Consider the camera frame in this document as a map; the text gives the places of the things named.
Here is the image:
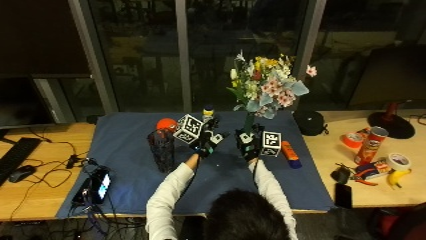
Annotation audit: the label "person's right hand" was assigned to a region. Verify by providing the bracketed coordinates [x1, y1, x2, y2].
[232, 123, 266, 163]

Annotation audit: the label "mixed flower bouquet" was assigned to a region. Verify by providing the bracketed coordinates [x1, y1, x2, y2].
[224, 49, 319, 134]

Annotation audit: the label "yellow banana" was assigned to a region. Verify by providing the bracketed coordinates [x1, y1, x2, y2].
[386, 168, 412, 190]

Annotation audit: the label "white marker cube glove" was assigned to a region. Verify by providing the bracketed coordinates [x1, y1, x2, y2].
[171, 113, 204, 145]
[259, 130, 283, 158]

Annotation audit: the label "black pouch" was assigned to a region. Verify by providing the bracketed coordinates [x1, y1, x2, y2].
[292, 109, 330, 137]

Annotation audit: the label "black cable with adapter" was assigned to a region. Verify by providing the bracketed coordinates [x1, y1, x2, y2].
[7, 126, 90, 221]

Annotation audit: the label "orange tape roll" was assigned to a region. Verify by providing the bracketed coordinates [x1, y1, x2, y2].
[340, 132, 364, 150]

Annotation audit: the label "orange and blue tube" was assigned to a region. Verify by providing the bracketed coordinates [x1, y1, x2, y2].
[280, 140, 303, 170]

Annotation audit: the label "white marker cube left glove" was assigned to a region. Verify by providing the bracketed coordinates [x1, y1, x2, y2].
[171, 113, 204, 145]

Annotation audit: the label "blue table cloth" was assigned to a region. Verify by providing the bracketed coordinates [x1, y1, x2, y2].
[54, 110, 335, 220]

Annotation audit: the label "orange handled pliers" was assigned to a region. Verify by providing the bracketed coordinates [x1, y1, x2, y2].
[350, 175, 379, 187]

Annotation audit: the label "white marker cube right glove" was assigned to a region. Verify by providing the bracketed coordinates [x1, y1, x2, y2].
[259, 130, 283, 158]

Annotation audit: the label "black keyboard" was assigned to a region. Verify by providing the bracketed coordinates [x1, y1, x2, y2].
[0, 137, 43, 186]

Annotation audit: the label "black monitor with red stand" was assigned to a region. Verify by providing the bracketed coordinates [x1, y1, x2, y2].
[346, 44, 426, 140]

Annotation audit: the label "black computer mouse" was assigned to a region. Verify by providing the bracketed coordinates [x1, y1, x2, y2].
[7, 164, 37, 184]

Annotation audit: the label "dark glass vase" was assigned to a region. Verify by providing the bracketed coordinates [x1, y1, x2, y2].
[146, 128, 178, 174]

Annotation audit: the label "blue snack packet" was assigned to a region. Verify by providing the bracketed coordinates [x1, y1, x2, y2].
[354, 159, 394, 180]

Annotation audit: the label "red chips can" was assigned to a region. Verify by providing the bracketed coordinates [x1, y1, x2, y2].
[352, 126, 390, 166]

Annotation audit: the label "orange ball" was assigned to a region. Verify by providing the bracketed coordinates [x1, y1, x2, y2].
[154, 117, 178, 132]

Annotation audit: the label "red chair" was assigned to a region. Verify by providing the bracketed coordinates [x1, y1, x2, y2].
[370, 203, 426, 240]

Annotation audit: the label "bundle of black cables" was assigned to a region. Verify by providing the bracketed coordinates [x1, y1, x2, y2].
[65, 199, 147, 238]

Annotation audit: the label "white tape roll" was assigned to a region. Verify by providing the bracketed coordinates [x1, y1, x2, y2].
[384, 152, 412, 172]

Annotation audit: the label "dark monitor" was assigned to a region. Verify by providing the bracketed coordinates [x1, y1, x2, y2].
[0, 76, 55, 130]

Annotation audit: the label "black smartphone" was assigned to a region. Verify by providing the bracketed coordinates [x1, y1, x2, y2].
[334, 182, 354, 210]

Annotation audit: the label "black device with lit screen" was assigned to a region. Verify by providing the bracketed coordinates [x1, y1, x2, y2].
[70, 166, 111, 206]

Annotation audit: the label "person's left hand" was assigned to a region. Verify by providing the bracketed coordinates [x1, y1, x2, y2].
[192, 114, 231, 158]

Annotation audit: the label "small black fob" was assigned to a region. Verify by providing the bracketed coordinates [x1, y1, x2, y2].
[330, 165, 352, 185]

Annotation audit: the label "small bottle with blue cap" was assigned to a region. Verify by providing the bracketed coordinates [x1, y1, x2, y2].
[200, 105, 215, 123]

